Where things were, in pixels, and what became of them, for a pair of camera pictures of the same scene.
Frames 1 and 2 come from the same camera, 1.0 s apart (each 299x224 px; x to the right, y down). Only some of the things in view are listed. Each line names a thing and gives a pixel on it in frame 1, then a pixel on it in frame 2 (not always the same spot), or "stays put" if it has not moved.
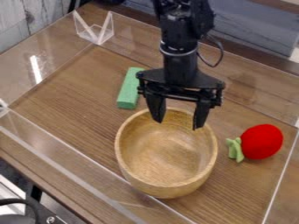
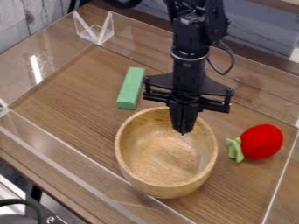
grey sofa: [260, 25] stays put
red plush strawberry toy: [259, 142] stays put
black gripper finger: [158, 107] -> [179, 116]
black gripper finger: [200, 112] -> [187, 115]
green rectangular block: [128, 94] stays put
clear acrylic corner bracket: [96, 33] stays put
